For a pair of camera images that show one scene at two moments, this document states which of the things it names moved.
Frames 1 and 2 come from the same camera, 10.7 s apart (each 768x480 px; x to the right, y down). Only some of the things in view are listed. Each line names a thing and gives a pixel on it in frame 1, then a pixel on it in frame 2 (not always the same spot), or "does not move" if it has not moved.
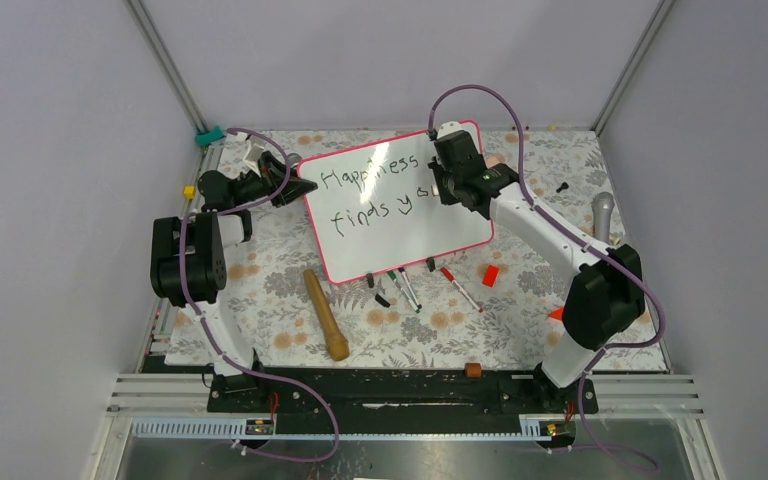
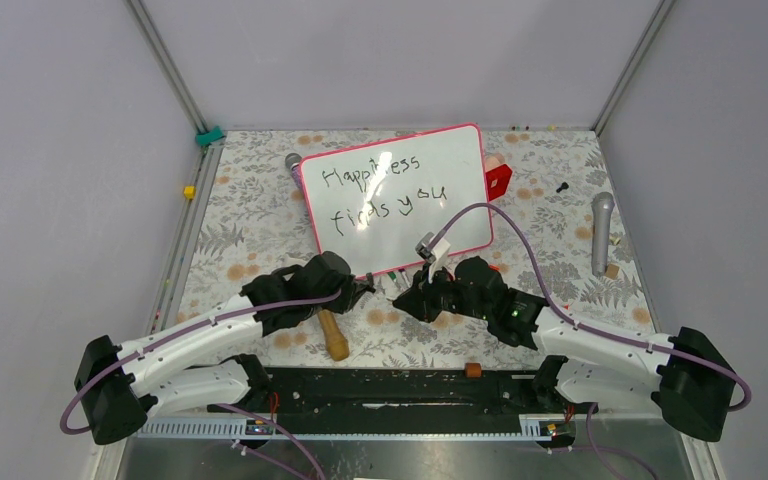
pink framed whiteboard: x=380 y=208 does not move
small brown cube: x=473 y=370 does not move
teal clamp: x=205 y=138 does not move
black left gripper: x=273 y=174 to x=350 y=293
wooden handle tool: x=337 y=344 does not move
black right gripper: x=445 y=195 to x=419 y=301
